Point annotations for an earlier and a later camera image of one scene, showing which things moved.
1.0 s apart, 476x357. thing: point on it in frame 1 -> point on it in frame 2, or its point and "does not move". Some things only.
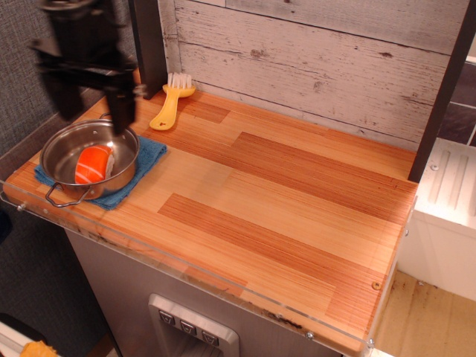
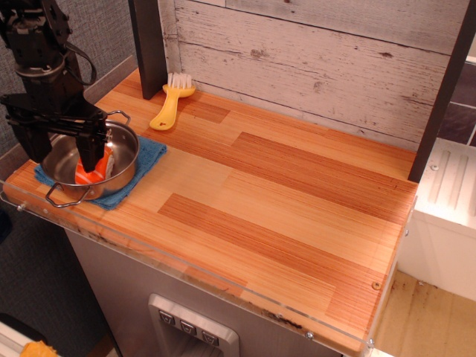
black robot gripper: (88, 43) -> (54, 101)
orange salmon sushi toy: (94, 163) does not move
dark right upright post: (445, 93) does not move
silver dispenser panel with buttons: (181, 332) does not move
